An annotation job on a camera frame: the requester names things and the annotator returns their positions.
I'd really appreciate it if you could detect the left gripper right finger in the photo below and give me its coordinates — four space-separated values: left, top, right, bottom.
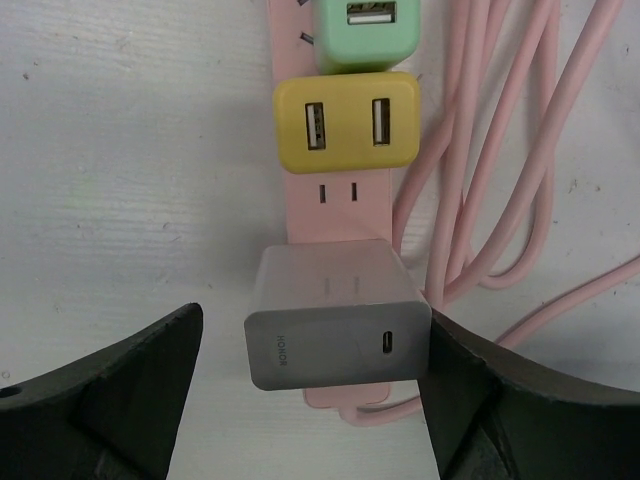
418 312 639 480

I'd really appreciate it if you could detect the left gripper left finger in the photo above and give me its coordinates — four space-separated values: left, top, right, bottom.
1 303 203 479

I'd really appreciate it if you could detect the white Honor charger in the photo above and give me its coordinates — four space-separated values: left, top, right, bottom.
244 239 432 391

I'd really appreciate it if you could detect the pink power cord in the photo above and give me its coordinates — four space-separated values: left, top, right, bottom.
337 0 640 429

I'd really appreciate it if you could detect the pink power strip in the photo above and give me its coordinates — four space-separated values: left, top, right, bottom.
268 1 419 426

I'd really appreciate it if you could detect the yellow USB charger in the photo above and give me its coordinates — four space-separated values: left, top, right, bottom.
273 72 421 174

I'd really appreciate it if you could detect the green USB charger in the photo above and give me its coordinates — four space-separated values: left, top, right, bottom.
312 0 421 75

